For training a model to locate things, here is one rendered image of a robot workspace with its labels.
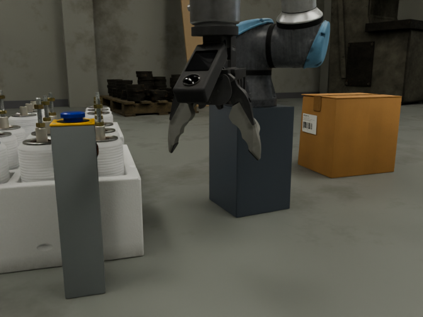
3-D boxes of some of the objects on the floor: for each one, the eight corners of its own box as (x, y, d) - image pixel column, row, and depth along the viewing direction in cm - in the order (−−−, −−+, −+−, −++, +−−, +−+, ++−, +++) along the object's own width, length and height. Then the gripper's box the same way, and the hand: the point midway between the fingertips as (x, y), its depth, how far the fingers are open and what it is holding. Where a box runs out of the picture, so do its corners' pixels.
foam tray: (129, 200, 124) (126, 144, 120) (144, 256, 87) (141, 177, 83) (-10, 212, 113) (-18, 151, 109) (-59, 282, 77) (-74, 192, 73)
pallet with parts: (163, 104, 462) (163, 70, 454) (200, 112, 369) (199, 71, 361) (100, 106, 432) (97, 70, 424) (121, 117, 339) (119, 71, 331)
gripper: (286, 26, 61) (282, 151, 66) (170, 30, 68) (174, 143, 73) (274, 22, 53) (270, 165, 58) (145, 27, 60) (152, 155, 65)
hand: (211, 158), depth 63 cm, fingers open, 14 cm apart
